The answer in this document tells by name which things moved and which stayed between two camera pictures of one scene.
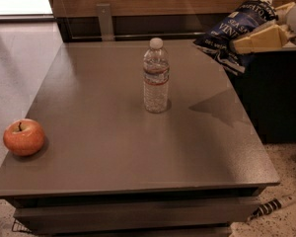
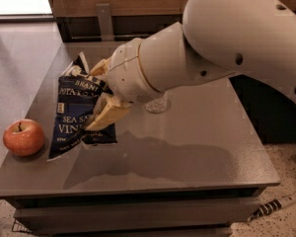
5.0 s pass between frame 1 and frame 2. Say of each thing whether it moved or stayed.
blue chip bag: moved
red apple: stayed
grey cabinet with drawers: stayed
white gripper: moved
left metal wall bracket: stayed
